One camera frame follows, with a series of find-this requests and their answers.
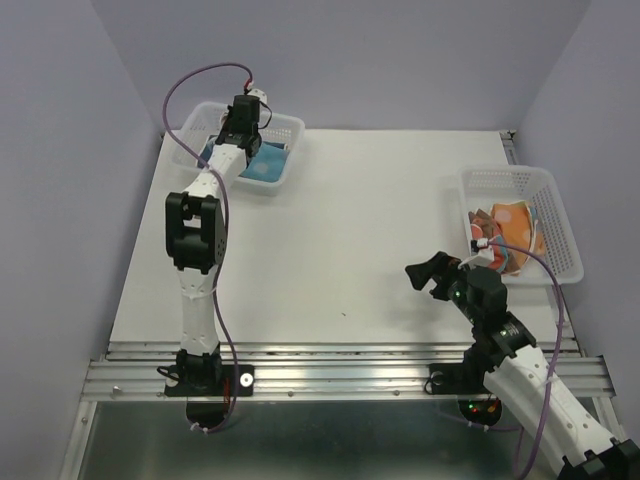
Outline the aluminium mounting rail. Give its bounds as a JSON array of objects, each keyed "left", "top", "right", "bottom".
[{"left": 79, "top": 342, "right": 616, "bottom": 402}]

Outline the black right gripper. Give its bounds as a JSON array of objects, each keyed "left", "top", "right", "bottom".
[{"left": 404, "top": 250, "right": 480, "bottom": 325}]

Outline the orange polka dot towel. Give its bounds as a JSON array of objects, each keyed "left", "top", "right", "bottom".
[{"left": 490, "top": 201, "right": 546, "bottom": 276}]

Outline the light blue orange towel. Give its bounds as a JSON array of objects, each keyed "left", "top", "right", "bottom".
[{"left": 194, "top": 136, "right": 288, "bottom": 186}]

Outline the white perforated basket right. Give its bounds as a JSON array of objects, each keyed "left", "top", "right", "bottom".
[{"left": 458, "top": 165, "right": 584, "bottom": 285}]

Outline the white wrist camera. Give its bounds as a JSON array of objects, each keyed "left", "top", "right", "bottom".
[
  {"left": 245, "top": 87, "right": 268, "bottom": 105},
  {"left": 458, "top": 238, "right": 495, "bottom": 269}
]

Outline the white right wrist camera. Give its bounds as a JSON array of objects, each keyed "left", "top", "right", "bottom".
[{"left": 458, "top": 238, "right": 495, "bottom": 269}]

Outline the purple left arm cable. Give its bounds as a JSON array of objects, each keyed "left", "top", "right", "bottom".
[{"left": 162, "top": 61, "right": 256, "bottom": 435}]

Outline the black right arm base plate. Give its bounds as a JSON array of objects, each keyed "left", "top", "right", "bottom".
[{"left": 424, "top": 363, "right": 489, "bottom": 396}]

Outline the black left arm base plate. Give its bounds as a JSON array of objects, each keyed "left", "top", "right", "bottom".
[{"left": 159, "top": 364, "right": 255, "bottom": 398}]

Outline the brown red checked towel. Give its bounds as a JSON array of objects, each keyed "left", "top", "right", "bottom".
[{"left": 468, "top": 209, "right": 503, "bottom": 244}]

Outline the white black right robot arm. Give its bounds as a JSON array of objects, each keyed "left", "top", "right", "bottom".
[{"left": 405, "top": 252, "right": 639, "bottom": 479}]

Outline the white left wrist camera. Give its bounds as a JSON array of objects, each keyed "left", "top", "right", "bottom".
[{"left": 245, "top": 87, "right": 268, "bottom": 105}]

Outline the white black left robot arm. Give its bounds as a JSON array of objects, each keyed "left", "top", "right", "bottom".
[{"left": 158, "top": 93, "right": 262, "bottom": 397}]

